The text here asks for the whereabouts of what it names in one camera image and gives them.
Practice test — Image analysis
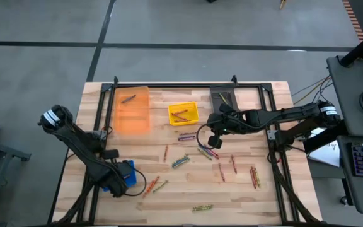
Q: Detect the blue plastic basket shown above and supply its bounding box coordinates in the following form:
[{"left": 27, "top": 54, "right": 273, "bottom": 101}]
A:
[{"left": 100, "top": 159, "right": 137, "bottom": 192}]

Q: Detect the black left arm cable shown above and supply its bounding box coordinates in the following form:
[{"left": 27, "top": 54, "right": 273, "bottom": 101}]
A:
[{"left": 127, "top": 161, "right": 148, "bottom": 197}]

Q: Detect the white paper sheet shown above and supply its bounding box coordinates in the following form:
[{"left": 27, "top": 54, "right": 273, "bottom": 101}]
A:
[{"left": 306, "top": 125, "right": 342, "bottom": 168}]

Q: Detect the black pole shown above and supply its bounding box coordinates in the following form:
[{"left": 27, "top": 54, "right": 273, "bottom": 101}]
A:
[{"left": 340, "top": 24, "right": 363, "bottom": 68}]

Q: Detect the purple blue crayon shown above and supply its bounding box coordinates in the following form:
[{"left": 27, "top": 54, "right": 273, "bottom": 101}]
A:
[{"left": 198, "top": 144, "right": 214, "bottom": 158}]

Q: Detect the pink red crayon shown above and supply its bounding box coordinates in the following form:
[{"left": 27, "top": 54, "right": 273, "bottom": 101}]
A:
[{"left": 217, "top": 161, "right": 226, "bottom": 183}]

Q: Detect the yellow plastic basket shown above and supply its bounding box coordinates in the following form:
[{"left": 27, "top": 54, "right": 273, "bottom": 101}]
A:
[{"left": 167, "top": 101, "right": 200, "bottom": 127}]

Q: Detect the grey plastic bin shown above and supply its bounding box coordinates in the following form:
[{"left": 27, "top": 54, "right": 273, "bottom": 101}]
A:
[{"left": 209, "top": 83, "right": 241, "bottom": 112}]

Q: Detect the black diagonal bar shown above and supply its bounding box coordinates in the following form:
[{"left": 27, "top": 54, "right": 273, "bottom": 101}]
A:
[{"left": 302, "top": 121, "right": 349, "bottom": 154}]

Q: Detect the orange translucent plastic bin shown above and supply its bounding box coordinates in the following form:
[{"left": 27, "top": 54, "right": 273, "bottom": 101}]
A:
[{"left": 110, "top": 85, "right": 152, "bottom": 134}]

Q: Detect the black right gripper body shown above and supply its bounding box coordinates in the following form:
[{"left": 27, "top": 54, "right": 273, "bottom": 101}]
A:
[{"left": 207, "top": 104, "right": 250, "bottom": 150}]

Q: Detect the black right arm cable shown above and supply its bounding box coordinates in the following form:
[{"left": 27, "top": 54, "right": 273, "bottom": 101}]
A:
[{"left": 195, "top": 122, "right": 216, "bottom": 149}]

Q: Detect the grey side cart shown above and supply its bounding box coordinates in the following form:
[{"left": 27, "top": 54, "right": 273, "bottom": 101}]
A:
[{"left": 0, "top": 137, "right": 32, "bottom": 226}]

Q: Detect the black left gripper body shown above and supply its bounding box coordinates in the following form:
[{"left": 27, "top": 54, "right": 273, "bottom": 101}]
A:
[{"left": 105, "top": 160, "right": 135, "bottom": 199}]

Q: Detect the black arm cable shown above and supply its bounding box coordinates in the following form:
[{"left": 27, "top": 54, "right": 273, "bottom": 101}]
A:
[
  {"left": 127, "top": 161, "right": 148, "bottom": 197},
  {"left": 195, "top": 122, "right": 216, "bottom": 149}
]

